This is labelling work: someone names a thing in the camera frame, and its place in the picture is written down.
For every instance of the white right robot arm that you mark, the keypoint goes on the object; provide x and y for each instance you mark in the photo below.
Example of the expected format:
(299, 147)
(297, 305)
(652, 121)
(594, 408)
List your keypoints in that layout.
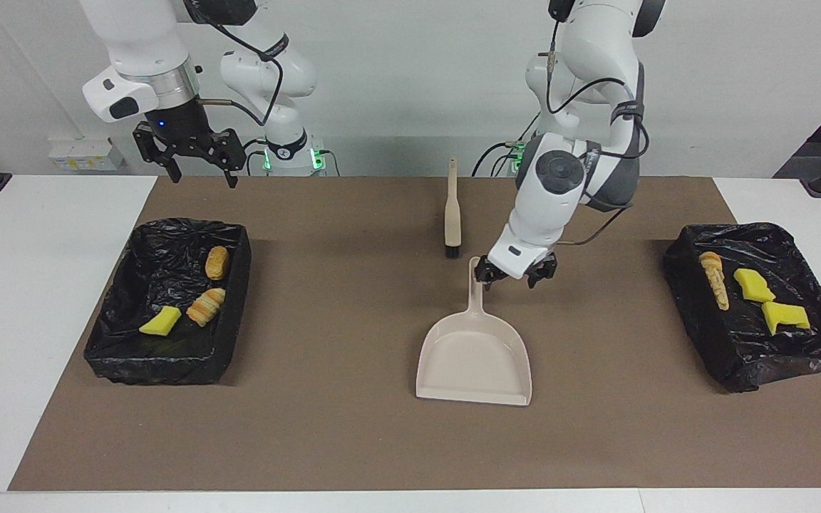
(140, 43)

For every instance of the white power strip box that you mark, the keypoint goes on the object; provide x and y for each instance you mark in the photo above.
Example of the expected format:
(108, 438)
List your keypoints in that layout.
(86, 153)

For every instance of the brown table mat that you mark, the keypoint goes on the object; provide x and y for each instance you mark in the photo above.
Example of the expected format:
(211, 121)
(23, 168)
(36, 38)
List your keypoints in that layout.
(311, 427)

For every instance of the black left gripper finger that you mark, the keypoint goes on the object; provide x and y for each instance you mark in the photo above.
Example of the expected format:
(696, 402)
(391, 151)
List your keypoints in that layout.
(487, 271)
(544, 271)

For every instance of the beige plastic dustpan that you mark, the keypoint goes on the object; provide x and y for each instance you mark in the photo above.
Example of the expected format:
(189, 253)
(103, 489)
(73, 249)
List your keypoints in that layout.
(474, 363)

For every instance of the black bag lined bin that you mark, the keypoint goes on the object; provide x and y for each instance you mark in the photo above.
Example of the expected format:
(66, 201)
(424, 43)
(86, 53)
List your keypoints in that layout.
(189, 353)
(738, 349)

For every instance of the beige hand brush black bristles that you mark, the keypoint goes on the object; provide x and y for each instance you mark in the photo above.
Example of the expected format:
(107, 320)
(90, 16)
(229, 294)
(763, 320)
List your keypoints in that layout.
(452, 214)

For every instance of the yellow green sponge wedge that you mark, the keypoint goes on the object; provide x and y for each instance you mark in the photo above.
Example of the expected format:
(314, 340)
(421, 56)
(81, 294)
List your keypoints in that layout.
(161, 322)
(752, 285)

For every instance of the brown oval bread roll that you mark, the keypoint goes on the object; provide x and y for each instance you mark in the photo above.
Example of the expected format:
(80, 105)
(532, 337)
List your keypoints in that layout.
(217, 262)

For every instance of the large yellow sponge chunk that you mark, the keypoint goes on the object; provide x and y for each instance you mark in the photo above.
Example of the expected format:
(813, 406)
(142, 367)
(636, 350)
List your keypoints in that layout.
(785, 315)

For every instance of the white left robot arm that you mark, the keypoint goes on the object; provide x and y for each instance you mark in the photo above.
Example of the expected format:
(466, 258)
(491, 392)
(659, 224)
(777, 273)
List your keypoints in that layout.
(546, 214)

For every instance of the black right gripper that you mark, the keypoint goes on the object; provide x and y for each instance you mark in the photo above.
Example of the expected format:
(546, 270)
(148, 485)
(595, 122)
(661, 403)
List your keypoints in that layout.
(182, 128)

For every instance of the striped orange bread piece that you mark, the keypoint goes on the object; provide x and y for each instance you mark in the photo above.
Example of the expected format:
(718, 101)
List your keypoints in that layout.
(206, 306)

